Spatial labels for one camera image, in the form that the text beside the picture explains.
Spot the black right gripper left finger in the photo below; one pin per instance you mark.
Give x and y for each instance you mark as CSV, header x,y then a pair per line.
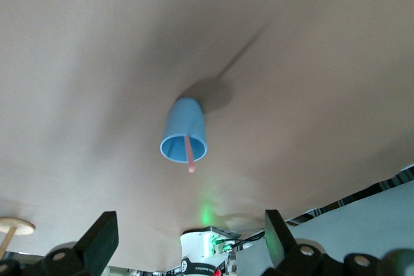
x,y
97,243

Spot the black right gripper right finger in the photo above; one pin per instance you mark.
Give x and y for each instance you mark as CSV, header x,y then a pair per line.
x,y
281,243

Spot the light blue plastic cup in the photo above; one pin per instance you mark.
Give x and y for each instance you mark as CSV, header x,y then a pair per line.
x,y
184,117

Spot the pink chopstick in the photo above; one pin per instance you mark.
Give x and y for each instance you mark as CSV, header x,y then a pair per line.
x,y
190,156

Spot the wooden mug tree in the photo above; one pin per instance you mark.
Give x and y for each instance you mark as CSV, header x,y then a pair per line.
x,y
19,226

